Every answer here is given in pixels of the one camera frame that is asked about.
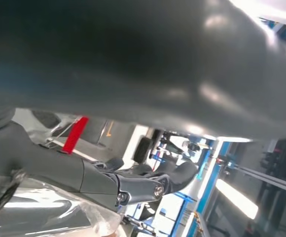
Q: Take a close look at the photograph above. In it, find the blue metal shelf rack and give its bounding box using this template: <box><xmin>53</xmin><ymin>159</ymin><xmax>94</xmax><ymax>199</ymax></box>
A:
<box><xmin>123</xmin><ymin>137</ymin><xmax>235</xmax><ymax>237</ymax></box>

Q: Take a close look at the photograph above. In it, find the red barrier belt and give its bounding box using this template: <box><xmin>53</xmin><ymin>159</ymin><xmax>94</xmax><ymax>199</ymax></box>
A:
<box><xmin>62</xmin><ymin>117</ymin><xmax>89</xmax><ymax>155</ymax></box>

